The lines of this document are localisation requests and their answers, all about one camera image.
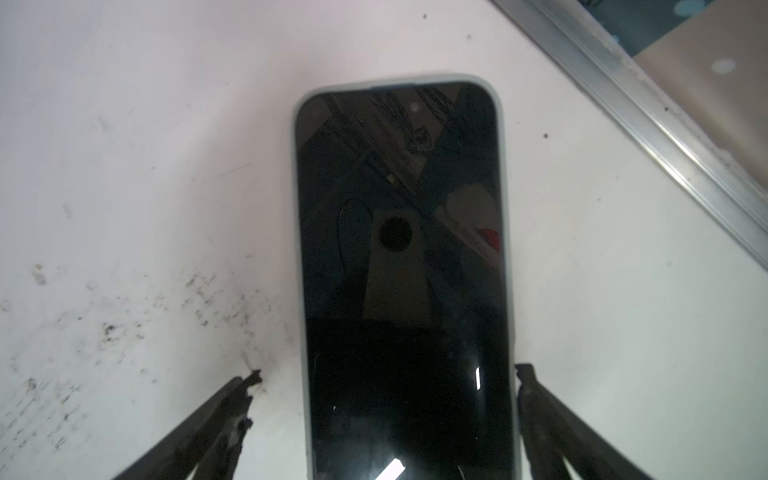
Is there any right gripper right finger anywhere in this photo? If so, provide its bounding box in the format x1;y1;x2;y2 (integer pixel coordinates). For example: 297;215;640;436
515;363;650;480

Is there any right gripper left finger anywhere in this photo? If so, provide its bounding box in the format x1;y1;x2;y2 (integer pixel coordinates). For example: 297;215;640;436
116;370;262;479

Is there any black phone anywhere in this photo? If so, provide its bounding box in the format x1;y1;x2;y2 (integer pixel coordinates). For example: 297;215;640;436
293;76;517;479

